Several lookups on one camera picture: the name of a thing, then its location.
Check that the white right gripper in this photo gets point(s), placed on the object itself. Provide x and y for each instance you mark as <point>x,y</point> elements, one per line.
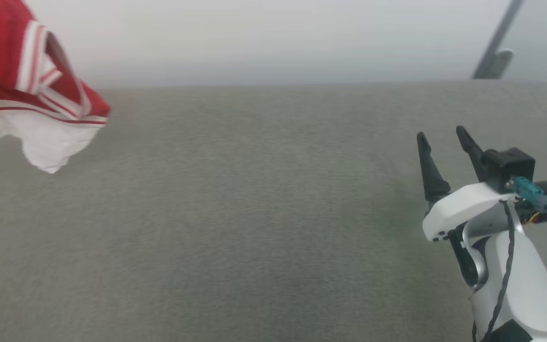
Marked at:
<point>463,204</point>

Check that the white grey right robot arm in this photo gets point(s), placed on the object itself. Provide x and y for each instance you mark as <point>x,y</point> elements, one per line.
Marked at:
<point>530,285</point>

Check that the dark grey slanted pole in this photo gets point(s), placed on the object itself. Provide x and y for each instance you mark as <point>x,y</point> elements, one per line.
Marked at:
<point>496,42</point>

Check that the grey fabric sofa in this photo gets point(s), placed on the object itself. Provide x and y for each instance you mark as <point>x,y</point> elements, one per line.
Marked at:
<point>254,213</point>

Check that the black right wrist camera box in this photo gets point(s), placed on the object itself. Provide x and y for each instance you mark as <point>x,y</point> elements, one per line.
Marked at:
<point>508,166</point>

